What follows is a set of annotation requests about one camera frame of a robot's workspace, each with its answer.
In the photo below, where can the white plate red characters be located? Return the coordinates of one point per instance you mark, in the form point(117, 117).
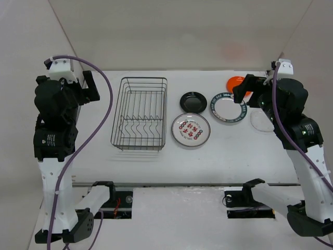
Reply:
point(191, 130)

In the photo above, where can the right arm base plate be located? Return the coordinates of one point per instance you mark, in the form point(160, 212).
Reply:
point(240, 206)

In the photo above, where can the black plate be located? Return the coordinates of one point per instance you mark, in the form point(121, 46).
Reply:
point(193, 102)

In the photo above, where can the green rimmed white plate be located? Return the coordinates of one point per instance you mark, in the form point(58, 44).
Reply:
point(226, 110)

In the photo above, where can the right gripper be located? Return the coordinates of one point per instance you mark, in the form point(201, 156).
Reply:
point(248, 83)

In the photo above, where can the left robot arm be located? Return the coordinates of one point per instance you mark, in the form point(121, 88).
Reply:
point(58, 103)

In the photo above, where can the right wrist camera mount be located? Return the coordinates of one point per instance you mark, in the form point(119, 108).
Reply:
point(285, 68)

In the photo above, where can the wire dish rack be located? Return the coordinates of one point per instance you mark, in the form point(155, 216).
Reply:
point(141, 114)

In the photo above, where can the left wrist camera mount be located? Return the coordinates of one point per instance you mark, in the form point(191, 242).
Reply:
point(62, 68)

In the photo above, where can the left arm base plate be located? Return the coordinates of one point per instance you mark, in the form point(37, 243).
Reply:
point(119, 207)

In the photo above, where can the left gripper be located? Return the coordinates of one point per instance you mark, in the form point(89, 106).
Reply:
point(86, 94)

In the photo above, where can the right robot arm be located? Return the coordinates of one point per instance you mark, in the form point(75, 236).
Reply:
point(283, 101)

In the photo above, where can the orange plate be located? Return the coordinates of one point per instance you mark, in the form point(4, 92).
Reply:
point(233, 82)

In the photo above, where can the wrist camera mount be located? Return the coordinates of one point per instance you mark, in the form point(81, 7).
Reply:
point(62, 68)
point(285, 68)

